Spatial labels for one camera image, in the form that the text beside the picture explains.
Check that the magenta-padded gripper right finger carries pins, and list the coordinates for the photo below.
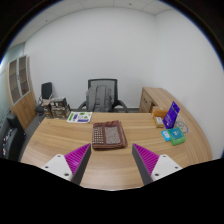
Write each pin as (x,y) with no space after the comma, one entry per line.
(148,160)

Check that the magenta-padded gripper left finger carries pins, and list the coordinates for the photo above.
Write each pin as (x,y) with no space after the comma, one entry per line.
(75,160)

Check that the brown patterned towel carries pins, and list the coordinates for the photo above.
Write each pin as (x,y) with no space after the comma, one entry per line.
(109,135)

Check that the green box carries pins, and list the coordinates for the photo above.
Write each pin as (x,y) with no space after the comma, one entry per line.
(176,136)

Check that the small tan box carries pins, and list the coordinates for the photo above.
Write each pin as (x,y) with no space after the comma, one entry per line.
(159,122)

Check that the white sticker sheet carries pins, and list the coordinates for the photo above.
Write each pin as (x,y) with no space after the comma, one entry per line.
(79,117)

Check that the purple box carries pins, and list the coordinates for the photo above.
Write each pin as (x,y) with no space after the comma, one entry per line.
(171,115)

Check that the small dark carton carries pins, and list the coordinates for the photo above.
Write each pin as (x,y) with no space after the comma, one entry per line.
(47,110)

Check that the black printed carton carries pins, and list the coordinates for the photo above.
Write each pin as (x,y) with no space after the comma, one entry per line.
(58,101)

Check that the wooden side cabinet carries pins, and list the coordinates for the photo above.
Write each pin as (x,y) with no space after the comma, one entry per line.
(156,96)

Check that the grey backpack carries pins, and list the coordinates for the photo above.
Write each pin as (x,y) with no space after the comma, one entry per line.
(99,98)

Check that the black sofa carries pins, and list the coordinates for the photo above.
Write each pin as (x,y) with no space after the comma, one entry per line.
(10,136)

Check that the wooden glass-door cabinet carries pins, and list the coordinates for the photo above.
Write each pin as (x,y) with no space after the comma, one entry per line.
(23,106)

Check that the small black chair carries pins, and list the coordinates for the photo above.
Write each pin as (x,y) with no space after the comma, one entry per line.
(46,90)

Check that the black mesh office chair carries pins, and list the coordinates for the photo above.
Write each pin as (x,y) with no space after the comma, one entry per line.
(115,86)

